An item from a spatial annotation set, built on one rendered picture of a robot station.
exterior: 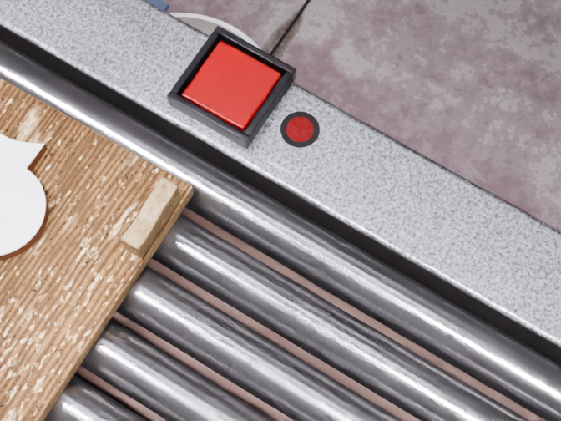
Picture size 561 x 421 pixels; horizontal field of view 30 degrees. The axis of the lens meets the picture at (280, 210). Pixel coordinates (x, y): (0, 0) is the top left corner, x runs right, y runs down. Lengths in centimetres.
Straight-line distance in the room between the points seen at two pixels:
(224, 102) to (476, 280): 24
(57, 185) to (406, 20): 124
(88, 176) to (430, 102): 115
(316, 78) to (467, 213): 109
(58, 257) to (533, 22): 136
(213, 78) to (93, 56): 11
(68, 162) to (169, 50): 13
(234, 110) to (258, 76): 4
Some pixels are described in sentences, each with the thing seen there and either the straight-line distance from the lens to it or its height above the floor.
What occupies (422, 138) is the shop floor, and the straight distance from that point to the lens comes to 187.
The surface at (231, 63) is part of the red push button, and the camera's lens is 86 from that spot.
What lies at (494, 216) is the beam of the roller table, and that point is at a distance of 84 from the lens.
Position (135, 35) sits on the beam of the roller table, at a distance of 90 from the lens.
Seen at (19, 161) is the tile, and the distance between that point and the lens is 83.
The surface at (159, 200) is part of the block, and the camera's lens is 78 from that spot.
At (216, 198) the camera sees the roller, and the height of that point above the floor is 92.
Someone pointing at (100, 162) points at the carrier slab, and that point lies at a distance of 83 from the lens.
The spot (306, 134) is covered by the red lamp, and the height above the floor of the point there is 92.
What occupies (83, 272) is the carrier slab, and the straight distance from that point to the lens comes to 80.
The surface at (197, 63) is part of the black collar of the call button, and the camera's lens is 86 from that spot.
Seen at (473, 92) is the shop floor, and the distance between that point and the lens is 192.
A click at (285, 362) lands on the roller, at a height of 92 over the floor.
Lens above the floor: 169
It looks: 70 degrees down
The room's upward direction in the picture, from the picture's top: 2 degrees clockwise
